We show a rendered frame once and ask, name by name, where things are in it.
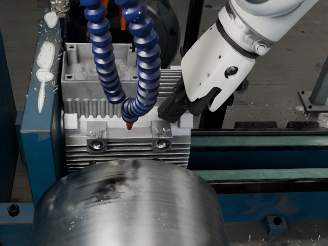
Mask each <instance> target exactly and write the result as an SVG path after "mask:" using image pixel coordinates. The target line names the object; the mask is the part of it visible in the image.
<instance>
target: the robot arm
mask: <svg viewBox="0 0 328 246"><path fill-rule="evenodd" d="M317 1H318V0H229V1H228V3H227V4H226V5H225V6H224V7H223V8H222V10H221V11H220V12H219V14H218V15H219V18H218V19H217V20H216V22H215V23H214V24H213V25H212V26H211V27H210V28H209V29H208V30H207V31H206V32H205V33H204V34H203V35H202V36H201V37H200V38H199V39H198V40H197V41H196V42H195V43H194V44H193V46H192V47H191V48H190V49H189V50H188V52H187V53H186V54H185V56H184V57H183V59H182V61H181V77H180V80H179V81H178V82H177V84H176V85H175V86H174V88H173V90H172V93H173V94H172V93H171V94H170V95H169V96H168V97H167V98H166V100H165V101H164V102H163V103H162V104H161V105H160V106H159V107H158V109H157V112H158V117H159V118H161V119H163V120H165V121H167V122H170V123H175V122H176V121H177V120H178V119H179V118H180V117H181V116H182V115H183V114H184V113H185V112H186V111H187V110H189V112H190V114H193V115H195V116H199V115H200V113H201V112H202V111H203V109H204V108H205V106H206V105H207V107H208V109H209V110H210V111H211V112H214V111H216V110H217V109H218V108H219V107H220V106H221V105H222V104H223V103H224V102H225V101H226V100H227V99H228V97H229V96H230V95H231V94H232V93H233V92H234V91H235V90H236V88H237V87H238V86H239V85H240V84H241V82H242V81H243V80H244V78H245V77H246V76H247V74H248V73H249V72H250V70H251V69H252V67H253V66H254V64H255V59H256V58H258V57H259V55H260V56H263V55H265V54H266V53H267V52H268V51H269V50H270V49H271V48H272V47H273V46H274V45H275V44H276V43H277V42H278V41H279V40H280V39H281V38H282V37H283V36H284V35H285V34H286V33H287V32H288V31H289V30H290V29H291V28H292V27H293V26H294V25H295V24H296V23H297V22H298V21H299V20H300V19H301V18H302V17H303V16H304V15H305V14H306V13H307V12H308V10H309V9H310V8H311V7H312V6H313V5H314V4H315V3H316V2H317Z"/></svg>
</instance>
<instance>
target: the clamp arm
mask: <svg viewBox="0 0 328 246"><path fill-rule="evenodd" d="M204 1H205V0H190V3H189V10H188V16H187V23H186V30H185V37H184V46H181V48H180V54H181V57H182V59H183V57H184V56H185V54H186V53H187V52H188V50H189V49H190V48H191V47H192V46H193V44H194V43H195V42H196V41H197V40H198V35H199V30H200V24H201V18H202V12H203V7H204Z"/></svg>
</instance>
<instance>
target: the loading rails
mask: <svg viewBox="0 0 328 246"><path fill-rule="evenodd" d="M190 140H191V144H190V150H189V151H190V154H189V158H188V162H187V163H188V165H187V168H186V169H188V170H190V171H192V172H194V173H196V174H198V175H199V176H201V177H202V178H204V179H205V180H206V181H207V182H208V183H209V184H210V185H211V186H212V187H213V188H214V190H215V191H216V193H217V195H218V198H219V201H220V206H221V210H222V214H223V219H224V222H248V221H264V224H265V227H266V231H267V234H268V235H269V234H286V233H287V231H288V226H287V223H286V220H306V219H328V128H201V129H191V137H190Z"/></svg>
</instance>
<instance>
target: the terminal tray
mask: <svg viewBox="0 0 328 246"><path fill-rule="evenodd" d="M112 45H113V48H114V50H113V54H114V57H115V61H116V62H115V64H116V66H117V71H118V74H119V75H118V76H119V78H120V82H121V84H122V89H123V91H124V92H125V94H126V96H125V99H127V98H136V96H137V90H138V79H139V77H138V71H139V68H138V57H137V53H136V52H134V53H132V52H131V51H132V49H133V48H132V44H129V43H113V44H112ZM135 50H137V47H136V48H135ZM120 61H121V62H120ZM122 62H123V65H124V66H122ZM79 63H80V66H79ZM83 64H84V65H83ZM81 65H82V66H81ZM133 66H134V67H133ZM82 67H84V69H83V68H82ZM122 68H123V69H124V68H125V70H123V69H122ZM130 68H131V69H130ZM127 69H128V71H127V74H125V73H124V72H126V70H127ZM83 72H85V75H84V74H83ZM121 73H123V74H124V75H125V76H123V75H122V74H121ZM131 73H132V74H131ZM84 76H85V77H84ZM61 93H62V102H63V109H64V113H77V114H78V119H80V118H81V116H84V117H85V118H86V119H88V118H89V116H93V118H94V119H95V118H97V116H101V118H105V116H106V115H108V116H109V118H113V116H114V115H117V118H121V116H122V112H121V107H122V105H123V102H124V101H125V99H124V101H123V102H121V103H120V104H111V103H110V102H109V101H108V99H107V97H106V95H105V93H104V90H103V86H102V85H101V83H100V80H99V76H98V73H97V70H96V64H95V63H94V54H93V53H92V43H66V51H64V52H63V60H62V71H61Z"/></svg>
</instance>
